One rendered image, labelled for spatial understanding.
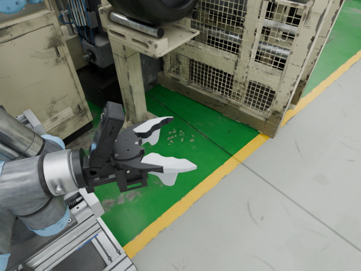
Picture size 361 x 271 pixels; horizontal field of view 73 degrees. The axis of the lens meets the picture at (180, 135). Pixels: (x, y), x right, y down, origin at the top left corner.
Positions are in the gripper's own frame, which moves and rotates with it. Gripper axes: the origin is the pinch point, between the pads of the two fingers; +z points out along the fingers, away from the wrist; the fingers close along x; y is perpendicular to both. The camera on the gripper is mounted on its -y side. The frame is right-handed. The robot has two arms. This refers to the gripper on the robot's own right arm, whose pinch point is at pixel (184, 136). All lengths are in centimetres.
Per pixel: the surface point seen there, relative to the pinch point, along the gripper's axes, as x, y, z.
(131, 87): -123, 51, -2
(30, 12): -125, -1, -47
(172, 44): -90, 14, 21
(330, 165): -52, 100, 121
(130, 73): -122, 40, -1
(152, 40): -85, 9, 10
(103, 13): -107, -1, -10
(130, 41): -95, 11, 0
